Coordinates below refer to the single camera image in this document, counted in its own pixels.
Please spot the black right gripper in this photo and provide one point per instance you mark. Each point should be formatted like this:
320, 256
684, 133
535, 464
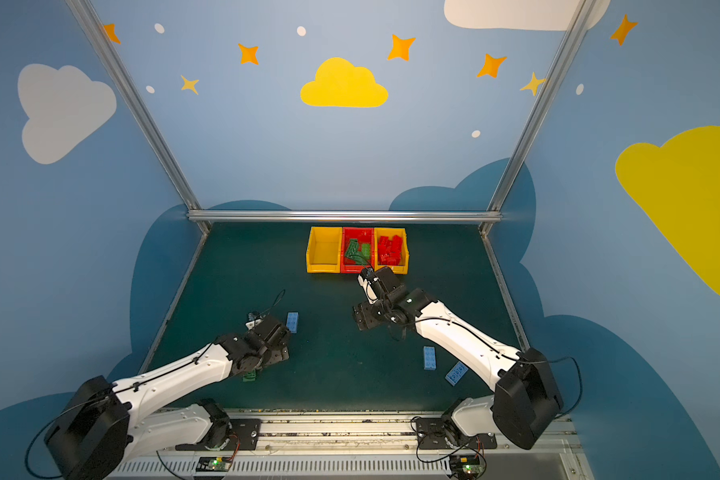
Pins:
381, 287

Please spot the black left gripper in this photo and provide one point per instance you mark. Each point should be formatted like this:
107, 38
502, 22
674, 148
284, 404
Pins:
275, 336

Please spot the light blue lego brick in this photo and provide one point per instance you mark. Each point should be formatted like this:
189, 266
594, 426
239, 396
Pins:
292, 321

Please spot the red lego brick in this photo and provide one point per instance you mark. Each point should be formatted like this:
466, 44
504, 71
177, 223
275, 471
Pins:
390, 250

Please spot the green lego brick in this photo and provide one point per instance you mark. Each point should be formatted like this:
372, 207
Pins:
358, 253

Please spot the blue lego plate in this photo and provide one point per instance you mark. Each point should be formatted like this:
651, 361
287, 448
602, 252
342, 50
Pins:
456, 373

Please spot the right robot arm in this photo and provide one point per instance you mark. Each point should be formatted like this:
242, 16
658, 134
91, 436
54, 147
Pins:
524, 398

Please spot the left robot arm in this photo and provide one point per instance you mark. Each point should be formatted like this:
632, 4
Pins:
108, 423

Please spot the right yellow plastic bin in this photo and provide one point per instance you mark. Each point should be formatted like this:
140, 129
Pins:
387, 231

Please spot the yellow plastic bin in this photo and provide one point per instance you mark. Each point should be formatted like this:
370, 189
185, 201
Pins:
387, 231
323, 253

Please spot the red plastic bin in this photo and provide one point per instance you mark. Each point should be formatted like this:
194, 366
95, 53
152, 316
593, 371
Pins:
365, 235

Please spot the left yellow plastic bin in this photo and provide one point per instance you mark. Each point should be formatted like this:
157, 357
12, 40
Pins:
323, 253

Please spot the left green circuit board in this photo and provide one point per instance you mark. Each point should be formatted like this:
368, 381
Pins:
213, 464

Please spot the green circuit board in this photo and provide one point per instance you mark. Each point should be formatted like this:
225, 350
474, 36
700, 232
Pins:
463, 467
213, 464

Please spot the right green circuit board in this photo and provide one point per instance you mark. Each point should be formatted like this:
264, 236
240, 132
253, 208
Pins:
463, 467

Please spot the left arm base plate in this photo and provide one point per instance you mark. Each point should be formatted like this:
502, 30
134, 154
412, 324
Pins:
227, 436

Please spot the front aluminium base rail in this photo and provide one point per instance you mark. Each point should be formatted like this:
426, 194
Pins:
363, 445

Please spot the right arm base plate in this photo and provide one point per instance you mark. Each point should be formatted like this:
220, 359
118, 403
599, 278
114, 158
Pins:
438, 434

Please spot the back aluminium frame rail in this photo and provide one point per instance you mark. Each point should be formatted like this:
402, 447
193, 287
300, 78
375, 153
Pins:
268, 216

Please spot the left aluminium frame post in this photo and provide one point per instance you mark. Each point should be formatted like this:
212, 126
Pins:
89, 22

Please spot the aluminium frame post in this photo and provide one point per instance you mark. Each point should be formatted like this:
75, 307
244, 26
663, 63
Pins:
560, 65
89, 22

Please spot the right aluminium frame post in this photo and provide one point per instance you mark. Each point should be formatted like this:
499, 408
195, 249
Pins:
560, 65

